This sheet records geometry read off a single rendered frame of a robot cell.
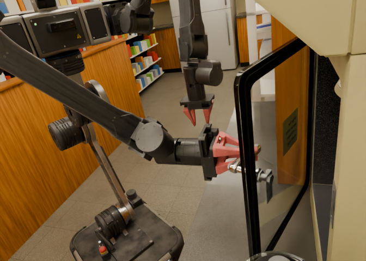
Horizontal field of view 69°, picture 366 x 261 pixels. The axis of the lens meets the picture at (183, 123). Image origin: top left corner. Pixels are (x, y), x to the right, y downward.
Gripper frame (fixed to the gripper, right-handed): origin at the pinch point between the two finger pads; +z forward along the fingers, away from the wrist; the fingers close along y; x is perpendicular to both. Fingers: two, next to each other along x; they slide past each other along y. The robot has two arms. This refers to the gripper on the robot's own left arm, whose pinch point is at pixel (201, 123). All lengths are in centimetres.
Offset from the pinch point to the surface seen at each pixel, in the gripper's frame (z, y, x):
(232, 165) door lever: -10.4, 17.3, -37.6
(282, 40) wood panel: -25.8, 26.0, -9.0
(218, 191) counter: 16.2, 6.8, -14.5
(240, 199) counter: 16.2, 13.9, -17.0
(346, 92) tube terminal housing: -26, 32, -46
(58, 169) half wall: 79, -162, 69
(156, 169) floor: 109, -93, 115
